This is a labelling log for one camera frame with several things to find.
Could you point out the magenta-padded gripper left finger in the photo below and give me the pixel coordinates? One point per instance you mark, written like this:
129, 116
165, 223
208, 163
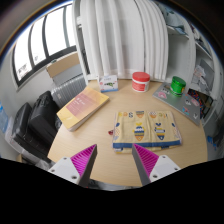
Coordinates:
66, 169

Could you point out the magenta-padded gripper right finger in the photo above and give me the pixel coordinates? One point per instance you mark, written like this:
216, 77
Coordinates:
160, 165

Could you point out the yellow fish-print towel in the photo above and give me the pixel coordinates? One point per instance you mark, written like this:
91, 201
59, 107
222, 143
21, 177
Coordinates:
146, 130

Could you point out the small red object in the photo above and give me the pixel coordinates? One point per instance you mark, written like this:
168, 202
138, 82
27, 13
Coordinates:
110, 132

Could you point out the yellow and pink book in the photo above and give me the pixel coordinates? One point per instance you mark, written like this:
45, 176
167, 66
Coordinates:
81, 107

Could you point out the grey laptop with stickers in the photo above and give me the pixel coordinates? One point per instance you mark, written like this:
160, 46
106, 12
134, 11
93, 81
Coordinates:
181, 105

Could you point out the silver ribbed suitcase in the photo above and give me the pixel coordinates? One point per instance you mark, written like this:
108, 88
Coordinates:
68, 90

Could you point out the clear water bottle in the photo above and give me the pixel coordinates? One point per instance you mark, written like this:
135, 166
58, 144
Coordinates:
3, 118

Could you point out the green can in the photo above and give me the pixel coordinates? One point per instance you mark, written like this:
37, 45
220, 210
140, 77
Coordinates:
178, 86

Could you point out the white jar with red lid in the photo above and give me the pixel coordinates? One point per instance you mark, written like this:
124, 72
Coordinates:
140, 82

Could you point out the small white and blue box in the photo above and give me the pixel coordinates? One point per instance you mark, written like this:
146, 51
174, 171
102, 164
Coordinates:
108, 83

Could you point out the white shelf unit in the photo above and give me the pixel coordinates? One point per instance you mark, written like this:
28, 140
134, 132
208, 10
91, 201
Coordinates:
203, 73

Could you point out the cardboard box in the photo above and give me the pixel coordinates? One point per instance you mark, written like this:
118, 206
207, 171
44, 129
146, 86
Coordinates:
63, 65

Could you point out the dark-framed window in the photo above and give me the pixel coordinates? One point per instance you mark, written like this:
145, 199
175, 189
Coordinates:
50, 36

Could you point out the white curtain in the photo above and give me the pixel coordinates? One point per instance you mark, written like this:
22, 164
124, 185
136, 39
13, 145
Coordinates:
123, 36

